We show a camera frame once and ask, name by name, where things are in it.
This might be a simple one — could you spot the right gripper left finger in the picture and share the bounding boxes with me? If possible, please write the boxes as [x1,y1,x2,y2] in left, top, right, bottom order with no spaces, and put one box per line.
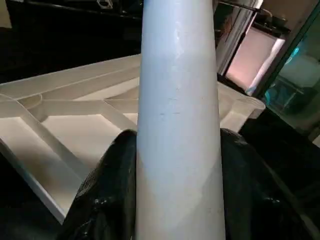
[57,129,139,240]

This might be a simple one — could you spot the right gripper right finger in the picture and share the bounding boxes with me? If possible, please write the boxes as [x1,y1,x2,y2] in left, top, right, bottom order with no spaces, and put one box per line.
[220,127,320,240]

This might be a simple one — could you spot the white plastic table top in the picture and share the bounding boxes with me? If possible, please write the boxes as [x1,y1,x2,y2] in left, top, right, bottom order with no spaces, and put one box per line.
[0,52,266,225]

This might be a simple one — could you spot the white plastic table leg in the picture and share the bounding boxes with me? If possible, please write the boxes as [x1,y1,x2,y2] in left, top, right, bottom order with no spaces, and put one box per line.
[134,0,227,240]

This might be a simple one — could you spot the black table mat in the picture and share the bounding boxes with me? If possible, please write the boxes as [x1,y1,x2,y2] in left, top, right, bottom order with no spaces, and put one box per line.
[0,107,320,240]

